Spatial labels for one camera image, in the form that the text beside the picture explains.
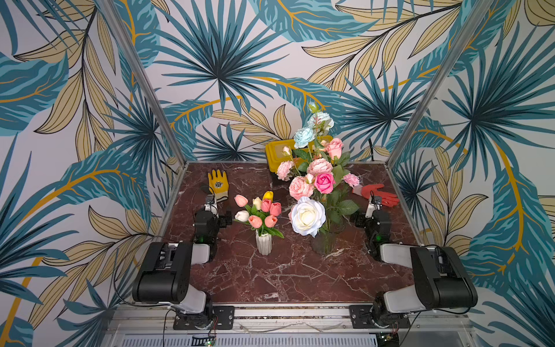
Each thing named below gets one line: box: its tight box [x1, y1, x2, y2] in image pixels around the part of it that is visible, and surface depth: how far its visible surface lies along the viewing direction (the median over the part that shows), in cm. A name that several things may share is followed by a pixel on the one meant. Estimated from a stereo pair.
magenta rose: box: [313, 172, 336, 195], surface depth 54 cm
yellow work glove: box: [207, 169, 230, 201], surface depth 111 cm
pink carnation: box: [343, 173, 360, 189], surface depth 70 cm
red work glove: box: [351, 183, 401, 208], surface depth 111 cm
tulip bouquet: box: [233, 190, 285, 239], surface depth 66 cm
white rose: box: [288, 196, 327, 238], surface depth 50 cm
